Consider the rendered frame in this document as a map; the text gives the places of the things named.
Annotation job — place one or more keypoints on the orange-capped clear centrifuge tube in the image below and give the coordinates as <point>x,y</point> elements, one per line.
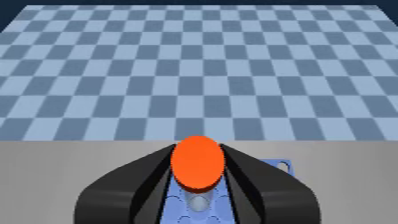
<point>198,166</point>

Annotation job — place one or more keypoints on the blue tube rack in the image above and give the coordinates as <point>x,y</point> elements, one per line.
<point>202,216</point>

